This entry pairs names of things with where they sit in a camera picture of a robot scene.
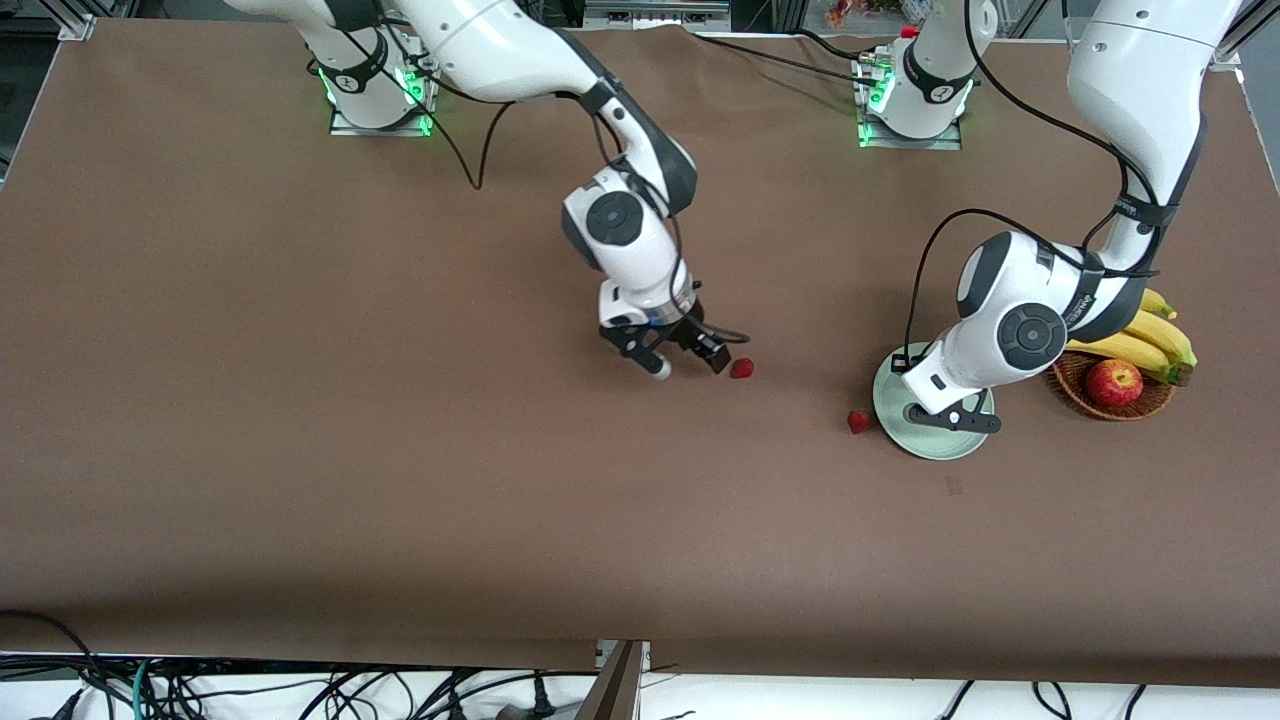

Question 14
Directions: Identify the pale green plate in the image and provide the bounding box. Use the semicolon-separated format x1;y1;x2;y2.
872;342;996;461

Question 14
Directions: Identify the grey metal box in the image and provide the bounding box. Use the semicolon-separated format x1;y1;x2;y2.
584;0;732;31

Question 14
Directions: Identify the aluminium profile bar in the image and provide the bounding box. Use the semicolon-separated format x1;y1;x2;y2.
575;640;649;720

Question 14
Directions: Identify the brown wicker basket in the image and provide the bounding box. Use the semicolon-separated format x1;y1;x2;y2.
1045;350;1176;422

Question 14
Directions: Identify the brown table cover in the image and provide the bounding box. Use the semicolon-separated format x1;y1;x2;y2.
0;20;1280;689

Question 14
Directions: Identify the red apple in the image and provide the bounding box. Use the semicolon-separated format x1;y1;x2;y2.
1085;360;1144;408

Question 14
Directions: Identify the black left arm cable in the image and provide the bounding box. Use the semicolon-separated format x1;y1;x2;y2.
904;0;1163;373

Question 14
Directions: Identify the black cable on table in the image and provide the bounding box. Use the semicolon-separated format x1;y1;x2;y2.
690;30;883;91

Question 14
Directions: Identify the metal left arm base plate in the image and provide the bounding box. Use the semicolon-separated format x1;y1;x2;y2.
857;55;964;151

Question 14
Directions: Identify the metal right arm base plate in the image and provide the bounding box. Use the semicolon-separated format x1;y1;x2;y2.
329;45;435;138

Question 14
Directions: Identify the aluminium frame corner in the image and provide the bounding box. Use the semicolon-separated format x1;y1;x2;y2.
1208;0;1280;73

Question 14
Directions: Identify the black floor cable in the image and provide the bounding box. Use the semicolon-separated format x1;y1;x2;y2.
0;608;106;701

